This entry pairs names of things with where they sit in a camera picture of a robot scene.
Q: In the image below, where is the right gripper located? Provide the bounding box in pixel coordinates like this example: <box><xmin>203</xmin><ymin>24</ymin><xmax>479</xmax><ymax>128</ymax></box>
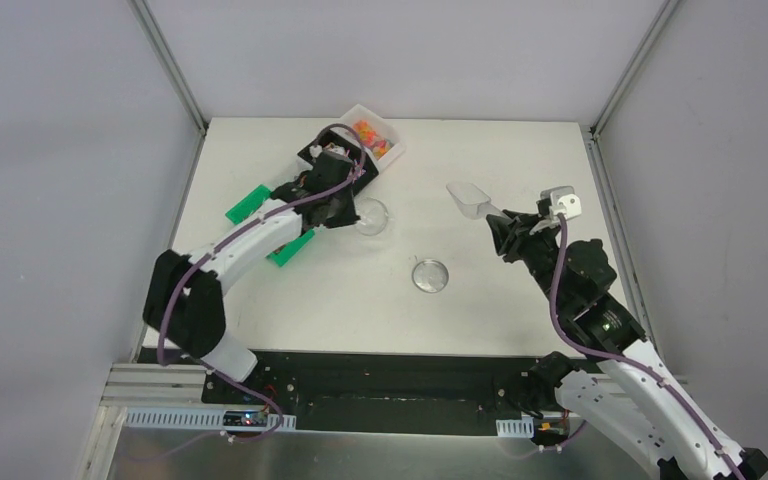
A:
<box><xmin>487</xmin><ymin>210</ymin><xmax>568</xmax><ymax>312</ymax></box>

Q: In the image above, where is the clear plastic scoop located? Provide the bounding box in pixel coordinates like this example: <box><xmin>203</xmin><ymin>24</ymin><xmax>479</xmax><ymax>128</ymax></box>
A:
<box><xmin>446</xmin><ymin>181</ymin><xmax>509</xmax><ymax>220</ymax></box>

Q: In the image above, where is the clear plastic jar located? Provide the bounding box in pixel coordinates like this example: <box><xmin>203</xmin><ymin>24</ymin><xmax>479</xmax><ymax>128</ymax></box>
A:
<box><xmin>354</xmin><ymin>197</ymin><xmax>389</xmax><ymax>236</ymax></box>

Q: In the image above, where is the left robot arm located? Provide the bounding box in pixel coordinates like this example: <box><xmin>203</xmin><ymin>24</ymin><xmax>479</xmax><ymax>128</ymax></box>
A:
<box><xmin>142</xmin><ymin>151</ymin><xmax>366</xmax><ymax>405</ymax></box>

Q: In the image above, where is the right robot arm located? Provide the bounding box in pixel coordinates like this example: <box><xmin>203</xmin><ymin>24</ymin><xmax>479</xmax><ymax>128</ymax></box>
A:
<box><xmin>485</xmin><ymin>210</ymin><xmax>768</xmax><ymax>479</ymax></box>

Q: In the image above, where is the black lollipop bin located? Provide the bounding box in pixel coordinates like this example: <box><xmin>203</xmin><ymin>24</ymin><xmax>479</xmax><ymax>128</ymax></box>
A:
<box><xmin>297</xmin><ymin>128</ymin><xmax>380</xmax><ymax>195</ymax></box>

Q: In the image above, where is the white gummy bin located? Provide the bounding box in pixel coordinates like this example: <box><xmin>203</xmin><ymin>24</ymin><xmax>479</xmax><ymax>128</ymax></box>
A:
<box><xmin>339</xmin><ymin>104</ymin><xmax>406</xmax><ymax>172</ymax></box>

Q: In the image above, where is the green candy bin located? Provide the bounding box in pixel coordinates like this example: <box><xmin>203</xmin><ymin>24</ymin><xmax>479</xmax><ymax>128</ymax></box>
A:
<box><xmin>224</xmin><ymin>184</ymin><xmax>317</xmax><ymax>269</ymax></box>

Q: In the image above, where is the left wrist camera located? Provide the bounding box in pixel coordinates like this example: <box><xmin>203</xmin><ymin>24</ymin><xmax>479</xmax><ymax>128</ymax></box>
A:
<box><xmin>305</xmin><ymin>141</ymin><xmax>350</xmax><ymax>161</ymax></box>

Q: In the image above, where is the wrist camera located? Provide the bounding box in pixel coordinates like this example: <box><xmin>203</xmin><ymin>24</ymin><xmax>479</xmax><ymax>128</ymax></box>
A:
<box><xmin>537</xmin><ymin>185</ymin><xmax>582</xmax><ymax>220</ymax></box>
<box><xmin>305</xmin><ymin>141</ymin><xmax>350</xmax><ymax>161</ymax></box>

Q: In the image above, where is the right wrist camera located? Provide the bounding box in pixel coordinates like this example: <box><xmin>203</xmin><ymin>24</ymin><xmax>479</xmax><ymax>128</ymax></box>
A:
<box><xmin>537</xmin><ymin>185</ymin><xmax>582</xmax><ymax>220</ymax></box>

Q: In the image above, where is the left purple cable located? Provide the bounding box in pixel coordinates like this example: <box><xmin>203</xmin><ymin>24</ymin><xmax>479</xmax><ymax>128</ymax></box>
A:
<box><xmin>155</xmin><ymin>123</ymin><xmax>368</xmax><ymax>445</ymax></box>

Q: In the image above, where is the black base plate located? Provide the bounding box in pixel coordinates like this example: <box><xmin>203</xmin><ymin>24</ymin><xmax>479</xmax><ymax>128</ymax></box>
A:
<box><xmin>201</xmin><ymin>350</ymin><xmax>561</xmax><ymax>436</ymax></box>

